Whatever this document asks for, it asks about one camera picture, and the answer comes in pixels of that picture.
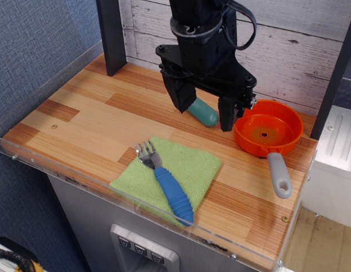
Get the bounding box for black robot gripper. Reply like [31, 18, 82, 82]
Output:
[155, 29, 257, 132]

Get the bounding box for orange pot with grey handle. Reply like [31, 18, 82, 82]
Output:
[234, 100, 304, 199]

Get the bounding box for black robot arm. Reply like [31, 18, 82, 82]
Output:
[155, 1, 257, 131]

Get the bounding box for green folded cloth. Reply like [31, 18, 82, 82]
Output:
[110, 136, 221, 228]

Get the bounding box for teal oblong plastic vegetable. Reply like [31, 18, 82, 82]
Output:
[187, 97, 219, 127]

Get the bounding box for clear acrylic table guard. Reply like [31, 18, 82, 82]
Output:
[0, 40, 318, 270]

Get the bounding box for white ribbed side unit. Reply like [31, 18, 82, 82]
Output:
[301, 106, 351, 227]

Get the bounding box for silver toy fridge cabinet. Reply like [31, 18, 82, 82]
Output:
[49, 176, 253, 271]

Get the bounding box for silver dispenser button panel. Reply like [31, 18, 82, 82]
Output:
[110, 224, 180, 271]

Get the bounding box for black and yellow object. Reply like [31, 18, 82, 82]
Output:
[0, 237, 45, 271]

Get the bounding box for fork with blue handle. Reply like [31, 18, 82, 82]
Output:
[134, 140, 194, 227]

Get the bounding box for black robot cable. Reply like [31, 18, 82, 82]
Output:
[220, 0, 257, 51]

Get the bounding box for dark grey right post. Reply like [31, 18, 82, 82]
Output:
[310, 21, 351, 140]

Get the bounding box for dark grey post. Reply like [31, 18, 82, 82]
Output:
[310, 21, 351, 140]
[96, 0, 127, 76]

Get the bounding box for dark grey left post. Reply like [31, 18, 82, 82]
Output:
[96, 0, 127, 76]

